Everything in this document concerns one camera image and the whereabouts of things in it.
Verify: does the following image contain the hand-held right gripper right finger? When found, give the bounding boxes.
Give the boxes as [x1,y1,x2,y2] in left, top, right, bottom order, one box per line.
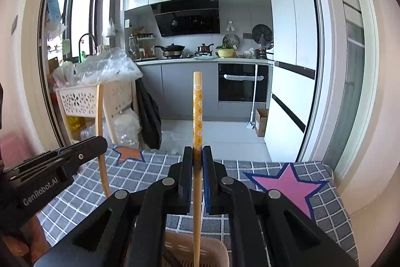
[202,145,360,267]

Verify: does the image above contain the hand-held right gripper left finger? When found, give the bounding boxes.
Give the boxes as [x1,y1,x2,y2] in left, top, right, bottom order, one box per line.
[33,146,194,267]

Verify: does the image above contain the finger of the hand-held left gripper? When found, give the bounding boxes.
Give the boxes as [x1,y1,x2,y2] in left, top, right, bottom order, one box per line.
[58,136,109,175]

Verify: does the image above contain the plain wooden chopstick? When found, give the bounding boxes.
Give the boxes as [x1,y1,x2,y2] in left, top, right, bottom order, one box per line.
[94,84,112,198]

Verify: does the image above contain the yellow floral chopstick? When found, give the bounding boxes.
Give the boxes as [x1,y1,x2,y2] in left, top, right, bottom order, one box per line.
[191,71,204,267]

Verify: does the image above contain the beige utensil holder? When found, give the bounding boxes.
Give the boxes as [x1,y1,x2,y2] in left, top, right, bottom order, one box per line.
[164,231,230,267]

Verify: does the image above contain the person's left hand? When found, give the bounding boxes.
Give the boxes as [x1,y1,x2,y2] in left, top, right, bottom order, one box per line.
[0,217,43,264]

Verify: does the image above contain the yellow oil bottle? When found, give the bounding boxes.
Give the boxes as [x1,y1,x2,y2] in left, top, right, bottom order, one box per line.
[67,117,85,136]

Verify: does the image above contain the grey checked star tablecloth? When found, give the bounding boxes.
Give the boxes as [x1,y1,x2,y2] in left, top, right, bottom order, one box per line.
[36,143,360,267]

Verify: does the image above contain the clear plastic bag bundle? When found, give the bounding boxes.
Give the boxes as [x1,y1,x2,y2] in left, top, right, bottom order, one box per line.
[112,109,141,149]

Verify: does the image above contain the white perforated storage cart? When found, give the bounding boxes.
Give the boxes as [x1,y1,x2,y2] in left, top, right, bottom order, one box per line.
[55,81,140,149]

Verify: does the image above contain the black hanging bag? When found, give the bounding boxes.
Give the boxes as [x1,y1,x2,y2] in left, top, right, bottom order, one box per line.
[131,78,162,150]

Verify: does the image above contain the cardboard box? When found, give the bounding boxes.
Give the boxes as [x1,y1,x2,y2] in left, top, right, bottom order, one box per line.
[254,108,269,138]

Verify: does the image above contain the grey base cabinets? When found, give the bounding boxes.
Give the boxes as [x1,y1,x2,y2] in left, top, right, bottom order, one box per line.
[137,64,219,122]

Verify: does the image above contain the black built-in oven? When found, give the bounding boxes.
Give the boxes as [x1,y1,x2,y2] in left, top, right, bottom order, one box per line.
[218,63,269,103]

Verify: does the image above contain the pile of clear plastic bags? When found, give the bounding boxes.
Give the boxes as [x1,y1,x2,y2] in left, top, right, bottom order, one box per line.
[53,47,144,88]

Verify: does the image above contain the white stick mop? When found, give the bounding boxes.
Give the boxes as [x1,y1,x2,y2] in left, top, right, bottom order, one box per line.
[245,64,260,130]

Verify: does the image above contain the glass kettle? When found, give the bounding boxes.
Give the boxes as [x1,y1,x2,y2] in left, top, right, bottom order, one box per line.
[128,35,140,61]

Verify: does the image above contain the black kitchen faucet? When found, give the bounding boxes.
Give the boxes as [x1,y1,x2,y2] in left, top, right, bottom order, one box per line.
[78,33,97,63]

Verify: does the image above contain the spice rack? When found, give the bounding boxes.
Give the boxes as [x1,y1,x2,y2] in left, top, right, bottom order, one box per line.
[137,32,157,59]

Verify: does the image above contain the yellow bowl with greens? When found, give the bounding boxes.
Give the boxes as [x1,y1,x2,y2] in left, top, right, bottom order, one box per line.
[215,43,236,59]

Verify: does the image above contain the copper cooking pot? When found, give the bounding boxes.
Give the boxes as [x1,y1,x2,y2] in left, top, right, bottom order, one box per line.
[197,43,215,55]

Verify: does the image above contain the black wok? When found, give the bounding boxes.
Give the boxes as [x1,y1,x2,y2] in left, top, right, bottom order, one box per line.
[154,43,186,59]

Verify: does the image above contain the white hanging plastic bag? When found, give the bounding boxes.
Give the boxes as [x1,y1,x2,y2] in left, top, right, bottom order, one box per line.
[102,18,117,38]

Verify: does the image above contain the round metal steamer rack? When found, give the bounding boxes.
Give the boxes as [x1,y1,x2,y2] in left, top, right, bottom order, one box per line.
[222,34,241,50]

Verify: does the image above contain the blue white package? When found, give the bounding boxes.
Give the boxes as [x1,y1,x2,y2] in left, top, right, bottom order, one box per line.
[47,0,63,20]

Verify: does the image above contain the black range hood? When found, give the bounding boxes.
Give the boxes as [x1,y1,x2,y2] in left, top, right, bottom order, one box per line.
[151,0,221,38]

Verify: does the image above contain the white refrigerator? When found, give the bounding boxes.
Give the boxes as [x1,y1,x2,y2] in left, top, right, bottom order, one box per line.
[264,0,321,163]

